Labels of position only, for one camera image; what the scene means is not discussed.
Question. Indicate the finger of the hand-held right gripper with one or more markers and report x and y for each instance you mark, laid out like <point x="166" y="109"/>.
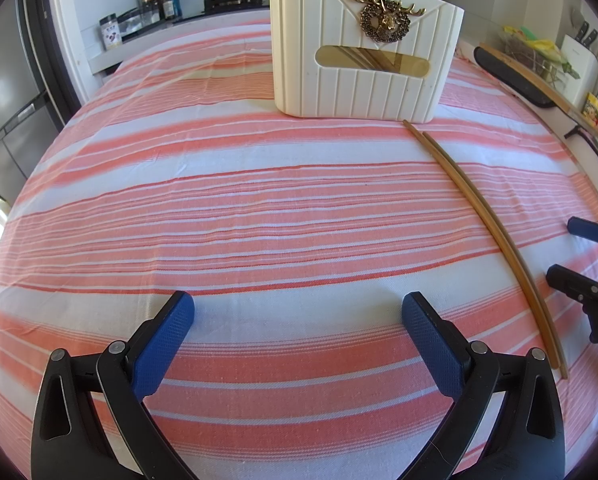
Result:
<point x="591" y="228"/>
<point x="596" y="300"/>

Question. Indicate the black gas stove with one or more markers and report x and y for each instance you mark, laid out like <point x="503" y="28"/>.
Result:
<point x="234" y="0"/>

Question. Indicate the clear plastic container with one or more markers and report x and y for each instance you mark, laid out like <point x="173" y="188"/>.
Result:
<point x="130" y="21"/>

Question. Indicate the dark sauce bottle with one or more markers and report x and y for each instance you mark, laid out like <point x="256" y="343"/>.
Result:
<point x="170" y="2"/>

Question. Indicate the white knife block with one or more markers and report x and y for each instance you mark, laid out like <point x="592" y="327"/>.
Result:
<point x="579" y="65"/>

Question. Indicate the yellow snack packet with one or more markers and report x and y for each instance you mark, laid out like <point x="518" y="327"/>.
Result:
<point x="596" y="111"/>

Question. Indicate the black curved chair back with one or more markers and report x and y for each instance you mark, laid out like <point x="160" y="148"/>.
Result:
<point x="514" y="77"/>

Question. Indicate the white ribbed utensil holder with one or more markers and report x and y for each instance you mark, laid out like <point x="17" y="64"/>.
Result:
<point x="329" y="60"/>

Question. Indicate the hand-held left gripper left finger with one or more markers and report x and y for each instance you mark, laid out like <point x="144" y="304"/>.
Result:
<point x="166" y="337"/>

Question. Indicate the pink striped tablecloth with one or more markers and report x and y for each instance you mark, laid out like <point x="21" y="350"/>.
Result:
<point x="204" y="210"/>

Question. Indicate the grey refrigerator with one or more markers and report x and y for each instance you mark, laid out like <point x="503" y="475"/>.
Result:
<point x="9" y="95"/>

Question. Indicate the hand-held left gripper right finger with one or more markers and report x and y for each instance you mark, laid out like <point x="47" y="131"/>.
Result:
<point x="431" y="342"/>

